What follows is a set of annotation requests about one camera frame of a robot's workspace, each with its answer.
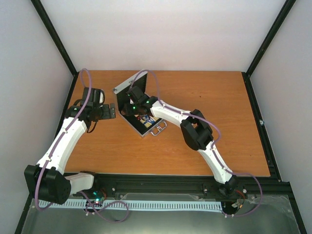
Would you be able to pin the green lit circuit board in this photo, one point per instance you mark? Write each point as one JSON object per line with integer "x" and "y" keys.
{"x": 98, "y": 198}

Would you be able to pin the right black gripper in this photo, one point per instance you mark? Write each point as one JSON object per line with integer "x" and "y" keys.
{"x": 128, "y": 111}

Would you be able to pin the light blue cable duct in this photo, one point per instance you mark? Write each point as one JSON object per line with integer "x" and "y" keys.
{"x": 145, "y": 205}

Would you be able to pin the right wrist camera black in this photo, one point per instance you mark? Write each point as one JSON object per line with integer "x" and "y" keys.
{"x": 136, "y": 95}

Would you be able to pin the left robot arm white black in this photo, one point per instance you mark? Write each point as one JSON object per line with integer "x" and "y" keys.
{"x": 46, "y": 180}

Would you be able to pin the aluminium poker case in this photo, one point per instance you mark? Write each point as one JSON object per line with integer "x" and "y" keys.
{"x": 139, "y": 79}

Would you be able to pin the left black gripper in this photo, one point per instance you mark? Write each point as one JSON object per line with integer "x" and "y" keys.
{"x": 107, "y": 115}

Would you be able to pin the black aluminium frame rail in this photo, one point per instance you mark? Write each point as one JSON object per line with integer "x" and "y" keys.
{"x": 204, "y": 186}

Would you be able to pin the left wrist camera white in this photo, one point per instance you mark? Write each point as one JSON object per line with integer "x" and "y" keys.
{"x": 96, "y": 97}

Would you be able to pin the blue gold card deck box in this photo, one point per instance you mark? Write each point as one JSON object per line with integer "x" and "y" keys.
{"x": 148, "y": 121}

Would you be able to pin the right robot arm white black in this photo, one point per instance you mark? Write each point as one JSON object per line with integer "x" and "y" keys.
{"x": 196, "y": 131}

